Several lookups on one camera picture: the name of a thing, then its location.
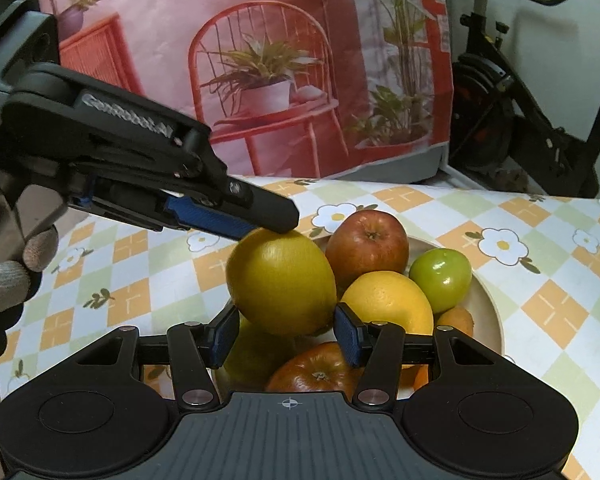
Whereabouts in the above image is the yellow lemon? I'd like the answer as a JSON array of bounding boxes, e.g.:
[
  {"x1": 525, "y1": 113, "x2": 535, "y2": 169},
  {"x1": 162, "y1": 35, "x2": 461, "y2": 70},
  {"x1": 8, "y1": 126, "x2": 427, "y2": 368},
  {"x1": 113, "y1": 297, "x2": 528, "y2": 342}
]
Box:
[
  {"x1": 225, "y1": 229, "x2": 337, "y2": 336},
  {"x1": 341, "y1": 271, "x2": 434, "y2": 336}
]

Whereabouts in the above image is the dark red apple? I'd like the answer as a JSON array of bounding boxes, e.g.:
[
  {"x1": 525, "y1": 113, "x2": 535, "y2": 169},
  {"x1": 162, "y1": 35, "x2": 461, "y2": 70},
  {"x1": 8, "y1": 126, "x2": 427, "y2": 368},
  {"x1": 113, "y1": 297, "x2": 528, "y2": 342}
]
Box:
[{"x1": 265, "y1": 341, "x2": 363, "y2": 400}]

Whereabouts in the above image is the green apple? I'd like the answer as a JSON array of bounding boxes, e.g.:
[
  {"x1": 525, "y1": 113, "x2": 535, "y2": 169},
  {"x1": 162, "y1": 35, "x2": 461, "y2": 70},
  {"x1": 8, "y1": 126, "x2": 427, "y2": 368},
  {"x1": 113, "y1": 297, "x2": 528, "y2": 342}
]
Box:
[
  {"x1": 408, "y1": 248, "x2": 471, "y2": 314},
  {"x1": 222, "y1": 316, "x2": 312, "y2": 391}
]

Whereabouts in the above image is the brown kiwi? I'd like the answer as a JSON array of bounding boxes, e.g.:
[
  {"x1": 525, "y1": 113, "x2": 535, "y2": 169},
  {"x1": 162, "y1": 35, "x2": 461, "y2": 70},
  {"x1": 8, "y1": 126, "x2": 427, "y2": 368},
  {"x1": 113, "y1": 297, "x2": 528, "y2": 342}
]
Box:
[{"x1": 436, "y1": 307, "x2": 475, "y2": 337}]

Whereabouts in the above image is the mandarin orange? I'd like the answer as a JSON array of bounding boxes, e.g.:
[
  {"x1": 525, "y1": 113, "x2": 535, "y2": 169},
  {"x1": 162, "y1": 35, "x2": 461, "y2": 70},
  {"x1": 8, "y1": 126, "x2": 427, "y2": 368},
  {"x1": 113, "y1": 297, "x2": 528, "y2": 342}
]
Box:
[{"x1": 413, "y1": 365, "x2": 429, "y2": 391}]

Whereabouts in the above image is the gloved left hand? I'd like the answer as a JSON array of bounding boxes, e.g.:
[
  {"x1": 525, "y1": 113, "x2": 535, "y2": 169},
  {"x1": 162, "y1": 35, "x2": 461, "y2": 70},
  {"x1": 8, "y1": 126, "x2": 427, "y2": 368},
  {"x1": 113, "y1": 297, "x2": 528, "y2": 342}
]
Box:
[{"x1": 0, "y1": 170, "x2": 67, "y2": 356}]

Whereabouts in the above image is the green apple on plate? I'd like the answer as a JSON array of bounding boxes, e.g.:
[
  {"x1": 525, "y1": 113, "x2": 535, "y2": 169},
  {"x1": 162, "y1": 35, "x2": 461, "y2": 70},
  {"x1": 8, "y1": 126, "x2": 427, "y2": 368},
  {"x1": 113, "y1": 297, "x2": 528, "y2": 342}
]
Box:
[{"x1": 408, "y1": 248, "x2": 471, "y2": 314}]

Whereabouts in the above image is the large red apple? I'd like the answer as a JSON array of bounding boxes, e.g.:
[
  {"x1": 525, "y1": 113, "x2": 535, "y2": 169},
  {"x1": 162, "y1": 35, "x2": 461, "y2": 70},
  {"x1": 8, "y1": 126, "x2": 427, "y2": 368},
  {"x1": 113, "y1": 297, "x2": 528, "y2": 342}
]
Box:
[{"x1": 325, "y1": 209, "x2": 410, "y2": 292}]

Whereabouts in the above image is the beige round plate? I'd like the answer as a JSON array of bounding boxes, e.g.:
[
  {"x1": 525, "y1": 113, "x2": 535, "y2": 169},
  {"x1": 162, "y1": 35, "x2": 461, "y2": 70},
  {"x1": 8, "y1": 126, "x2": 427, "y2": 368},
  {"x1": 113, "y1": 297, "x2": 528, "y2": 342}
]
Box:
[{"x1": 210, "y1": 238, "x2": 504, "y2": 400}]

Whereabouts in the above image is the pink printed backdrop cloth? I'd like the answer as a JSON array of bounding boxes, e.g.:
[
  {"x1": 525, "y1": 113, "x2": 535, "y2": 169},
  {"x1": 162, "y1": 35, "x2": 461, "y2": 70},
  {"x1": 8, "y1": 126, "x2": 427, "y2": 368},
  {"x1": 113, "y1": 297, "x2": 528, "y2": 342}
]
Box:
[{"x1": 38, "y1": 0, "x2": 453, "y2": 183}]

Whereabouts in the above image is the checkered floral tablecloth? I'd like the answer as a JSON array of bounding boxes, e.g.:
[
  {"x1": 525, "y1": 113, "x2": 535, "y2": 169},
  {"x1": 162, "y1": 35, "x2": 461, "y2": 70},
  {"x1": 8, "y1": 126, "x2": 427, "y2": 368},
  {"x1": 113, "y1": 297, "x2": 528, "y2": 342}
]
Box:
[{"x1": 0, "y1": 178, "x2": 600, "y2": 479}]

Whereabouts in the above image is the black exercise bike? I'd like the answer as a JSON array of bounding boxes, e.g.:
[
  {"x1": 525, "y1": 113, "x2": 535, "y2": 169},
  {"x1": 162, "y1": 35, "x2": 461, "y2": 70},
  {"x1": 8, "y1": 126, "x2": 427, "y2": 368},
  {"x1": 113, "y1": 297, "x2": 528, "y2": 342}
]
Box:
[{"x1": 448, "y1": 0, "x2": 600, "y2": 198}]

